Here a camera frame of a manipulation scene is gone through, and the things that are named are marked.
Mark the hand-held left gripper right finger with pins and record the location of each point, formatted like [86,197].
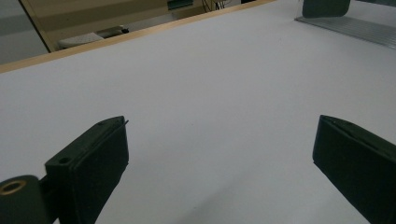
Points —
[358,165]

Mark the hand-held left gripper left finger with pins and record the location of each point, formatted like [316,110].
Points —
[90,168]

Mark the black phone case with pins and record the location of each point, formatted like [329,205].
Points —
[325,7]

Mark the pale grey floor object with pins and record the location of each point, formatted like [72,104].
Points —
[81,39]

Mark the white cabinet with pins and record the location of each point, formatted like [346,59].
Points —
[15,34]

